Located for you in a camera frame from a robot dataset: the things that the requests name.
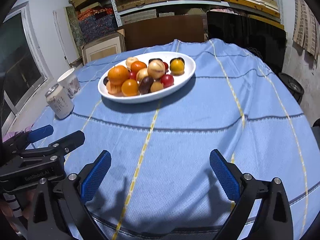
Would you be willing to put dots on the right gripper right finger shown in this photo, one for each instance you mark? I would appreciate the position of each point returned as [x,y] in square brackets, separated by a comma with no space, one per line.
[273,219]

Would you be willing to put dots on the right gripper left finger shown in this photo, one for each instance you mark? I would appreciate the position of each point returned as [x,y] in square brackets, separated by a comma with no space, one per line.
[46,219]

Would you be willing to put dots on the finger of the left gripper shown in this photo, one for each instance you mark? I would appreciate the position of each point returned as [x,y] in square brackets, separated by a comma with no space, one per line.
[40,133]
[69,143]

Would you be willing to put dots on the person left hand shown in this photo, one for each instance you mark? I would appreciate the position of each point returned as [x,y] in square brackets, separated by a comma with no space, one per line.
[16,209]

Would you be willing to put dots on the white drink can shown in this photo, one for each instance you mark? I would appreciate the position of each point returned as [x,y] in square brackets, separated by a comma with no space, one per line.
[59,101]

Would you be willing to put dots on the aluminium framed window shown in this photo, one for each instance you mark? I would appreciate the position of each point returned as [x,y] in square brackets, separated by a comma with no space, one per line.
[22,61]

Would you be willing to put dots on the white paper cup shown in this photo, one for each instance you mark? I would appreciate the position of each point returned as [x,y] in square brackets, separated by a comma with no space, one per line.
[69,81]

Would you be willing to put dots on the yellow orange tomato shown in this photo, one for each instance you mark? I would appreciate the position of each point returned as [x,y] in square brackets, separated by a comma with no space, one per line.
[130,87]

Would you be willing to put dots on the large orange mandarin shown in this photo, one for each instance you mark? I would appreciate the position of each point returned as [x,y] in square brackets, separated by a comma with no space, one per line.
[118,75]

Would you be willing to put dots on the red cherry tomato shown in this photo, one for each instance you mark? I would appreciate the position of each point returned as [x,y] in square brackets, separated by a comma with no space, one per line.
[132,75]
[167,80]
[166,67]

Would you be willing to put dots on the blue checked tablecloth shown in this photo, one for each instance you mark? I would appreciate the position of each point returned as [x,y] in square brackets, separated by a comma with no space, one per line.
[160,184]

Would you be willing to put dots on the pale orange loquat fruit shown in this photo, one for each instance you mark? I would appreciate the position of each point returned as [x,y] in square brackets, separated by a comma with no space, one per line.
[129,61]

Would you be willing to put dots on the pale yellow pepino melon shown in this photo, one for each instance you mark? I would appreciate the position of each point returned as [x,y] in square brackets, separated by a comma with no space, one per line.
[141,74]
[156,69]

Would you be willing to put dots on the small yellow orange fruit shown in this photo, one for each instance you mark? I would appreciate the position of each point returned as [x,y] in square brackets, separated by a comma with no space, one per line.
[156,86]

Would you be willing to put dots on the cardboard framed box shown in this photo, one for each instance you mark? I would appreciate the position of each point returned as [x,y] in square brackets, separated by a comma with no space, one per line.
[108,45]

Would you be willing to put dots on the dark purple plum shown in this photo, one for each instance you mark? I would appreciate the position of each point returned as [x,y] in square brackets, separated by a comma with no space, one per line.
[150,60]
[177,58]

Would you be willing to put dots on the black round stool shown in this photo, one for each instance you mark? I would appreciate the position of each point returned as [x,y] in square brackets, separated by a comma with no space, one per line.
[294,87]

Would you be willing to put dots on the dark brown chair back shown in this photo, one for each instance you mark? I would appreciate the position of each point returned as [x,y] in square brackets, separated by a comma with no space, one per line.
[163,30]

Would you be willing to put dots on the black chair back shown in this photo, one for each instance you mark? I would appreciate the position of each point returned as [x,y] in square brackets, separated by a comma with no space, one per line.
[264,40]

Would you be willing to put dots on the beige patterned curtain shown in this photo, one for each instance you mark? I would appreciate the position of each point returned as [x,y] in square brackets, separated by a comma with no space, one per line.
[306,29]

